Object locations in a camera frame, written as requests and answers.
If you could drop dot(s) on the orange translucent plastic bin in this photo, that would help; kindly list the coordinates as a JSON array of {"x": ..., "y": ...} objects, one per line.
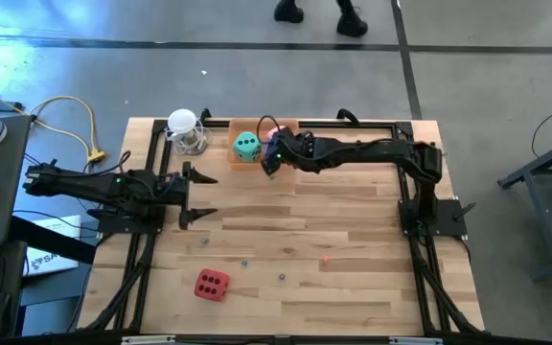
[{"x": 240, "y": 125}]

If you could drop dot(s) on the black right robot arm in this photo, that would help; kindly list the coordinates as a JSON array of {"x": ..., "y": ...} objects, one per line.
[{"x": 381, "y": 151}]

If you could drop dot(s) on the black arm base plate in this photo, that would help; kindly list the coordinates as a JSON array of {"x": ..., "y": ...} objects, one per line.
[
  {"x": 132, "y": 227},
  {"x": 448, "y": 224}
]

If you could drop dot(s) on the dark grey metal cart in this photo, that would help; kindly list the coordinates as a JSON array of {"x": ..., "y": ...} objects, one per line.
[{"x": 546, "y": 225}]

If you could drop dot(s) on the large red foam die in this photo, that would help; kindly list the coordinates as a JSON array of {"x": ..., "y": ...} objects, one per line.
[{"x": 212, "y": 284}]

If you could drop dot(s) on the black aluminium table frame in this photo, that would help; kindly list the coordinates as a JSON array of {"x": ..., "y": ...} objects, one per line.
[{"x": 352, "y": 125}]

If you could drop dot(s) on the large pink foam die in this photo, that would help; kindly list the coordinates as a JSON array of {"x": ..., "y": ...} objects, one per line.
[{"x": 276, "y": 131}]

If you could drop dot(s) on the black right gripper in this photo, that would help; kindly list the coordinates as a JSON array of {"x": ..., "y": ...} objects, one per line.
[{"x": 292, "y": 151}]

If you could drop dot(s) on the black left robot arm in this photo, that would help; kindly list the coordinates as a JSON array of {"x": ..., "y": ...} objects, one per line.
[{"x": 89, "y": 187}]

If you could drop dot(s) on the white cardboard box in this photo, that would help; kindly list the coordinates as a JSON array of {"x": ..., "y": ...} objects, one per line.
[{"x": 60, "y": 224}]

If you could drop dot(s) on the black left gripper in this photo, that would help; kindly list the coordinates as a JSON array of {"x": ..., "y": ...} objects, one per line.
[{"x": 173, "y": 189}]

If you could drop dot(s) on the large green foam die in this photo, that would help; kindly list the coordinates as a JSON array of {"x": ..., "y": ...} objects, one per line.
[{"x": 246, "y": 146}]

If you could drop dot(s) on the grey metal bracket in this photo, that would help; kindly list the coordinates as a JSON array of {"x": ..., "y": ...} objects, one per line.
[
  {"x": 415, "y": 341},
  {"x": 149, "y": 339}
]

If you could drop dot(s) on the black clamp lever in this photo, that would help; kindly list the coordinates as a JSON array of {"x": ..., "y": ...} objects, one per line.
[
  {"x": 101, "y": 211},
  {"x": 465, "y": 211}
]

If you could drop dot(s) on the person's foot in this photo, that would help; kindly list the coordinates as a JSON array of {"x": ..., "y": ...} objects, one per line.
[
  {"x": 352, "y": 24},
  {"x": 289, "y": 13}
]

